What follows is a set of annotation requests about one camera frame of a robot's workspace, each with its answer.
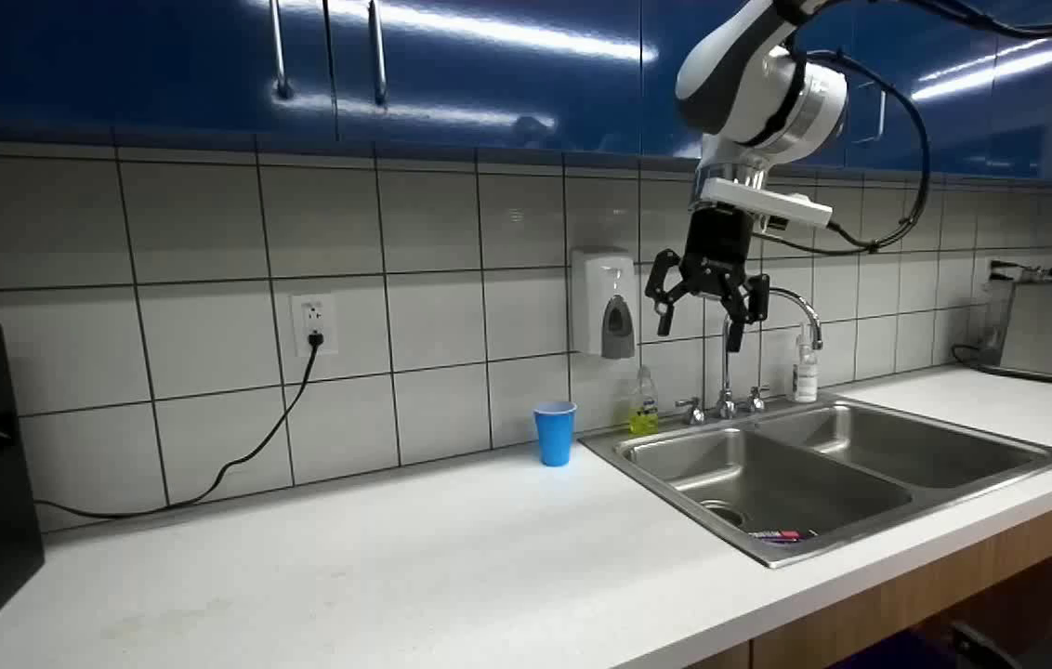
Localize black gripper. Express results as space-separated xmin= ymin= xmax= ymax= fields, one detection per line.
xmin=642 ymin=200 xmax=777 ymax=357

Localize purple protein bar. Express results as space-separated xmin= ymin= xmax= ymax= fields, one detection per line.
xmin=749 ymin=527 xmax=819 ymax=552

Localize stainless steel double sink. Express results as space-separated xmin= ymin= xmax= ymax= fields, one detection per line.
xmin=579 ymin=397 xmax=1052 ymax=574

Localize chrome faucet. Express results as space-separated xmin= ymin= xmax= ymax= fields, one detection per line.
xmin=668 ymin=284 xmax=828 ymax=424

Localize clear pump soap bottle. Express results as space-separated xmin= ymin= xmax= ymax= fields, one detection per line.
xmin=793 ymin=331 xmax=820 ymax=405

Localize yellow-green dish soap bottle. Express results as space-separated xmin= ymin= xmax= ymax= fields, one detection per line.
xmin=612 ymin=365 xmax=667 ymax=439

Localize blue plastic cup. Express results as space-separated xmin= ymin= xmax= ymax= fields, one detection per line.
xmin=532 ymin=397 xmax=579 ymax=474

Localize silver coffee machine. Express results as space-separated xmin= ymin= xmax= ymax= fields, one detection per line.
xmin=985 ymin=254 xmax=1052 ymax=396

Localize wooden base cabinet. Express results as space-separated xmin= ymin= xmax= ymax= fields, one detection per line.
xmin=689 ymin=488 xmax=1052 ymax=669

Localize white wall soap dispenser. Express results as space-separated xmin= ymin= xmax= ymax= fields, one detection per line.
xmin=568 ymin=254 xmax=642 ymax=365

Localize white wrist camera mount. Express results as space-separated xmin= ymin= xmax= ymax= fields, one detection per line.
xmin=698 ymin=174 xmax=837 ymax=239

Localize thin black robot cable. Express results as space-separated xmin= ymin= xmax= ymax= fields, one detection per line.
xmin=780 ymin=0 xmax=1052 ymax=259

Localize white wall power outlet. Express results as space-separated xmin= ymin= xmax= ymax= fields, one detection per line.
xmin=291 ymin=294 xmax=340 ymax=357

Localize black power cord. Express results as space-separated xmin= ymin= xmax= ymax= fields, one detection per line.
xmin=32 ymin=331 xmax=328 ymax=523

